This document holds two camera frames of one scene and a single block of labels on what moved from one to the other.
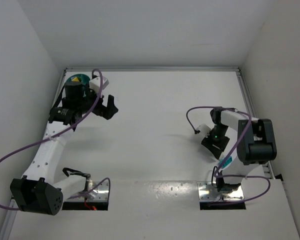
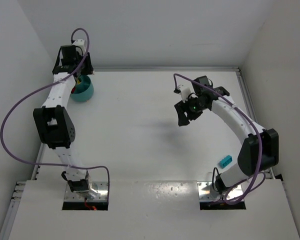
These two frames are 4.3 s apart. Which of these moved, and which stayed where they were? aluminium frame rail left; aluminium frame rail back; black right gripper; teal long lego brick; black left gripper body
Moved: black right gripper; black left gripper body
Stayed: aluminium frame rail back; aluminium frame rail left; teal long lego brick
